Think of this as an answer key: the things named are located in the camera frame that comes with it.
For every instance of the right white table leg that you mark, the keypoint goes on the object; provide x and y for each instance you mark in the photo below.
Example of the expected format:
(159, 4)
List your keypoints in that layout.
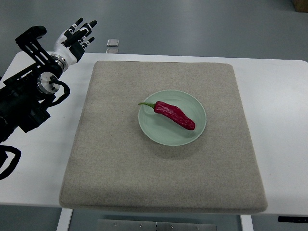
(246, 223)

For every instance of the white table leg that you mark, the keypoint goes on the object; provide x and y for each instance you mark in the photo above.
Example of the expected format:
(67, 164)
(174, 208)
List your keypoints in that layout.
(64, 219)
(246, 223)

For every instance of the metal table crossbar plate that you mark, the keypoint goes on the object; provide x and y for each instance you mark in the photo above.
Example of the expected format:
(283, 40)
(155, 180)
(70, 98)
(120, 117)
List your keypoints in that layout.
(129, 225)

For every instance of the left white table leg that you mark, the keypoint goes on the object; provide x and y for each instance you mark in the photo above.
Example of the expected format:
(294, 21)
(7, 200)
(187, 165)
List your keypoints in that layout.
(64, 219)

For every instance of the red chili pepper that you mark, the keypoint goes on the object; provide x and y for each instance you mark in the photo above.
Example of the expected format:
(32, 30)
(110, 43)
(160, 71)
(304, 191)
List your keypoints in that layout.
(172, 112)

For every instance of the black table control panel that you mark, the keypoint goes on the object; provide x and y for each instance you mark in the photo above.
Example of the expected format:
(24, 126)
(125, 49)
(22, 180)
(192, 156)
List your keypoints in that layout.
(291, 219)

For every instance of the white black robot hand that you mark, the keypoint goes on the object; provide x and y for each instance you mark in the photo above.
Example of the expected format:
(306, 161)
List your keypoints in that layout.
(71, 45)

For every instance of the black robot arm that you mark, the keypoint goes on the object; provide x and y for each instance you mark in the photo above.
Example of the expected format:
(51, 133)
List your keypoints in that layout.
(27, 95)

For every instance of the light green plate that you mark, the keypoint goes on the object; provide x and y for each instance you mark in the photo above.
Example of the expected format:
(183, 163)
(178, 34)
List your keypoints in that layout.
(163, 130)

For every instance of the beige felt mat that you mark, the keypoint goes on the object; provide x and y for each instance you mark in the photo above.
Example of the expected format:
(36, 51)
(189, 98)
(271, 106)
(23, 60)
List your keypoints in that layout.
(114, 165)

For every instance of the brown cardboard box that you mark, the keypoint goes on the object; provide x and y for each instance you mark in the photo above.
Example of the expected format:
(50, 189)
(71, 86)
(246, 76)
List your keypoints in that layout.
(300, 5)

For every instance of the clear floor socket cover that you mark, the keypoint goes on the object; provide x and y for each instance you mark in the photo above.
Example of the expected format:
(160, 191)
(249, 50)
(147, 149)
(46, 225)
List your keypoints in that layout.
(112, 43)

